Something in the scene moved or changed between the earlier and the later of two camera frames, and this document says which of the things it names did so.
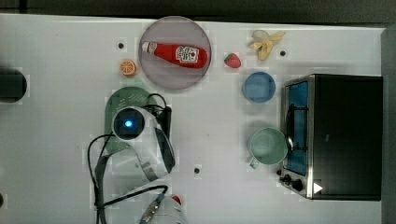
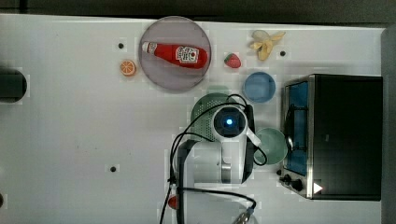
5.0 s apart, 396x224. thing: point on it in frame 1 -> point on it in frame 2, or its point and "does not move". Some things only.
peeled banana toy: (263, 43) does not move
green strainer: (122, 98) -> (203, 115)
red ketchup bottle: (182, 56) does not move
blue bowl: (259, 87) does not move
